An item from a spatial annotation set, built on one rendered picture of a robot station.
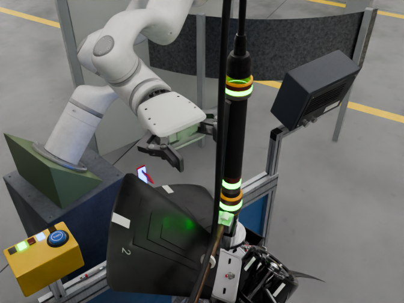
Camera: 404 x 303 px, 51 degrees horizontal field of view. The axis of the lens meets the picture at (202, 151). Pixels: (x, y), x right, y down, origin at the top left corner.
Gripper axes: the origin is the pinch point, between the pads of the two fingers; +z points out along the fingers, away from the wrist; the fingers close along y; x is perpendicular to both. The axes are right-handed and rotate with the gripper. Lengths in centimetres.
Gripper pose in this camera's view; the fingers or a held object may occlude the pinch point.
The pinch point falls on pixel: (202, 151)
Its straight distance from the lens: 71.2
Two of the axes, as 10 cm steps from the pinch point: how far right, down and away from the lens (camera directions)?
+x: -0.2, -7.3, -6.8
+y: -8.3, 3.9, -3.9
